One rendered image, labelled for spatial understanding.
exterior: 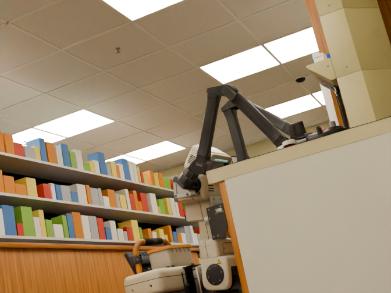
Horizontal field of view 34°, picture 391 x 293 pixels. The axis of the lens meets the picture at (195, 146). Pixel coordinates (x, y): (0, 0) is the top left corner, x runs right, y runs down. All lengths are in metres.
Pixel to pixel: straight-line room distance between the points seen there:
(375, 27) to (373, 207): 1.45
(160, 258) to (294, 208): 1.71
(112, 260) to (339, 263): 3.02
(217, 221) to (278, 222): 1.39
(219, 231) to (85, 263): 1.38
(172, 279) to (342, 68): 1.31
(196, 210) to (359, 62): 1.09
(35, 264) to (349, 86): 2.05
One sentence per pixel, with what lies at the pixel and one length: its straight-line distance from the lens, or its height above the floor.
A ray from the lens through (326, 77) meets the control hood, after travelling 2.84.
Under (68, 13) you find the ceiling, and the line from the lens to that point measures 4.42.
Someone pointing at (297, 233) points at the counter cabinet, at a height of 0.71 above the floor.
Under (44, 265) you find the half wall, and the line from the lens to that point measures 3.88.
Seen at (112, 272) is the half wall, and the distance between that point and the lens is 4.50.
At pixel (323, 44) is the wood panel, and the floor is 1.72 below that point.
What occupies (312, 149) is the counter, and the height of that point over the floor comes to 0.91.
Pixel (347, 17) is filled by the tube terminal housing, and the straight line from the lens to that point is 2.91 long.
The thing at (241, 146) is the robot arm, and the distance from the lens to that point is 3.41.
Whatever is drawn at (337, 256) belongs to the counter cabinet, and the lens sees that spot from 1.67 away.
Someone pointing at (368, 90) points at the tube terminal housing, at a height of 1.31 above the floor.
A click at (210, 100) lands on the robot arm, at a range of 2.99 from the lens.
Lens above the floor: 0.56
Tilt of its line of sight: 15 degrees up
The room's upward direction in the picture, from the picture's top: 12 degrees counter-clockwise
